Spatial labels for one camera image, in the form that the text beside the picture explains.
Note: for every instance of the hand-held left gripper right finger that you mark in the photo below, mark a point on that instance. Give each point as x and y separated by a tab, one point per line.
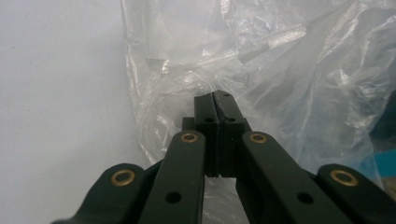
232	124

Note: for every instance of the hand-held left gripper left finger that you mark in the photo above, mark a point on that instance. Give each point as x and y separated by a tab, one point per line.
207	124

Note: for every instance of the clear printed plastic bag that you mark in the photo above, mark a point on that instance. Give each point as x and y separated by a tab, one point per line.
280	62

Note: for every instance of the blue snack packet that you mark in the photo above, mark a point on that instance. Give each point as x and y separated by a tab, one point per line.
386	155

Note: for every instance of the white table mat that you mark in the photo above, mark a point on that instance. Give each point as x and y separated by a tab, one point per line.
46	93

